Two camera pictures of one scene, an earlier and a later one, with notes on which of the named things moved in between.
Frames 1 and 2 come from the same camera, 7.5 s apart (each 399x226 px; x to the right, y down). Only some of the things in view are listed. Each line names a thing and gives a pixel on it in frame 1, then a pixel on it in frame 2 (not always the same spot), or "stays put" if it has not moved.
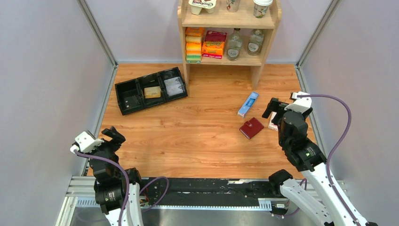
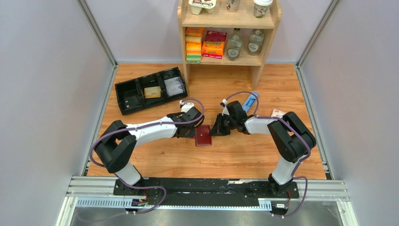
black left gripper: [115, 134] -> [192, 133]
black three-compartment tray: [166, 85] stays put
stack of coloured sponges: [193, 42] stays put
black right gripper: [276, 106] -> [218, 128]
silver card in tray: [174, 86] stays put
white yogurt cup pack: [196, 5] stays put
